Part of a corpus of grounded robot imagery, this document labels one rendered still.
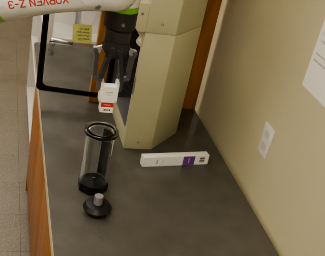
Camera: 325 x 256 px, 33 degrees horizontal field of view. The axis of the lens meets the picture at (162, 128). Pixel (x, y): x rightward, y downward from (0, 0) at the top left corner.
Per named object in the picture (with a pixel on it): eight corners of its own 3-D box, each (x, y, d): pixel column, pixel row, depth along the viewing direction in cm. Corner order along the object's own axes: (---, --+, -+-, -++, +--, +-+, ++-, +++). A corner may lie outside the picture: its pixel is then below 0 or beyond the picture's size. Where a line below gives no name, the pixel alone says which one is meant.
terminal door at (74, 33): (109, 99, 236) (124, 8, 217) (35, 89, 230) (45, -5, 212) (109, 98, 237) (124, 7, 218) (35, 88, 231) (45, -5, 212)
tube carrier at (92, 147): (106, 175, 193) (116, 121, 183) (111, 194, 184) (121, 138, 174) (75, 174, 189) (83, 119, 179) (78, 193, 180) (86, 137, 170)
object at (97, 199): (108, 203, 181) (111, 187, 178) (112, 221, 173) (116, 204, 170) (80, 202, 178) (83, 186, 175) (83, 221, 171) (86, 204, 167)
